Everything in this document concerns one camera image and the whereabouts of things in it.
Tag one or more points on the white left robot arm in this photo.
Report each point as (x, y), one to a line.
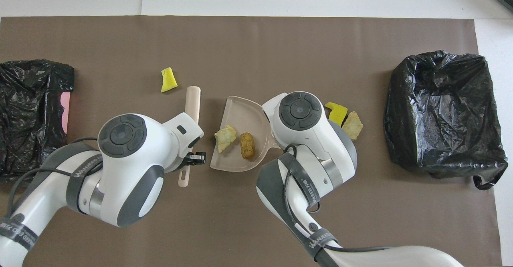
(132, 166)

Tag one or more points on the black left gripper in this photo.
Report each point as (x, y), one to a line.
(190, 160)

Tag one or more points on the brown paper table mat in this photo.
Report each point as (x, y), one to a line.
(256, 46)

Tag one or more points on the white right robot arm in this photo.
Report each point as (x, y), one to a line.
(312, 146)

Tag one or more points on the black plastic trash bag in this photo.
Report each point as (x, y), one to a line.
(445, 138)
(28, 110)

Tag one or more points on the pink plastic bin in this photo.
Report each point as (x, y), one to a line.
(65, 112)

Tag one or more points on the pink plastic dustpan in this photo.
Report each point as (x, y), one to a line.
(240, 114)

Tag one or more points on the brown sponge cylinder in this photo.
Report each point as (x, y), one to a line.
(247, 146)

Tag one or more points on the beige torn foam chunk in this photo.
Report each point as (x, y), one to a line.
(225, 138)
(352, 125)

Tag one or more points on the pink hand brush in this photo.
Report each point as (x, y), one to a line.
(193, 98)

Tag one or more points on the yellow sponge piece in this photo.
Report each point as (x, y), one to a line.
(168, 80)
(337, 112)

